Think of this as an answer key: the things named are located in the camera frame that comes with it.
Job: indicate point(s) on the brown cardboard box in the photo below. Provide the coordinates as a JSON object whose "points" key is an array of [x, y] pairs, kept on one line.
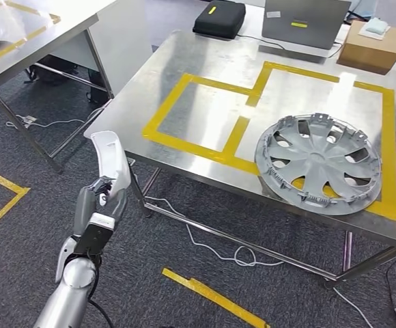
{"points": [[369, 52]]}

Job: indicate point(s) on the black zip case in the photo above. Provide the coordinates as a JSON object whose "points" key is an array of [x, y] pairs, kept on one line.
{"points": [[218, 20]]}

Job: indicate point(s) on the yellow floor tape outline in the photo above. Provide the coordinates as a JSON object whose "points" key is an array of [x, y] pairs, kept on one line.
{"points": [[215, 297], [3, 179]]}

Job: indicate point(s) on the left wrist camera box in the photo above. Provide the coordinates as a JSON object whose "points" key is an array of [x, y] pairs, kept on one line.
{"points": [[95, 235]]}

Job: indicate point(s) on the yellow bench tape outline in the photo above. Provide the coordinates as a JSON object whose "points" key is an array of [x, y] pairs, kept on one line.
{"points": [[14, 46]]}

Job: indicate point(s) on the grey laptop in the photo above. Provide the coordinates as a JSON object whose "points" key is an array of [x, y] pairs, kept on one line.
{"points": [[304, 22]]}

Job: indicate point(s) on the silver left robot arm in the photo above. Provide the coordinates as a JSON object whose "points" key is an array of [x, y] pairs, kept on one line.
{"points": [[65, 294]]}

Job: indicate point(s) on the white curved plastic part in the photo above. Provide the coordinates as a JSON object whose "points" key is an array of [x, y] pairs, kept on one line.
{"points": [[114, 158]]}

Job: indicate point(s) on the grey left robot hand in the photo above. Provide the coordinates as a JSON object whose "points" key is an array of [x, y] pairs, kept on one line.
{"points": [[81, 212]]}

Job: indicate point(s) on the yellow double rectangle tape outline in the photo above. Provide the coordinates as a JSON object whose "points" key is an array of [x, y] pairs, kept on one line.
{"points": [[389, 149]]}

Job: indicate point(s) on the person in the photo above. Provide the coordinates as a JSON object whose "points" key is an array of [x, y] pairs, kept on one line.
{"points": [[51, 70], [362, 9]]}

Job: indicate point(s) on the stainless steel workbench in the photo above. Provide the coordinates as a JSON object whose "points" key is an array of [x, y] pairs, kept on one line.
{"points": [[75, 18], [201, 54]]}

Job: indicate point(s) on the pale blue pad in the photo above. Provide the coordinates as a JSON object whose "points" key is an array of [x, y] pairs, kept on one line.
{"points": [[376, 26]]}

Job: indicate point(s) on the grey plastic wheel cover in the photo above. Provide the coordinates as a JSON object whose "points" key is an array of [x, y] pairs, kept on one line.
{"points": [[317, 163]]}

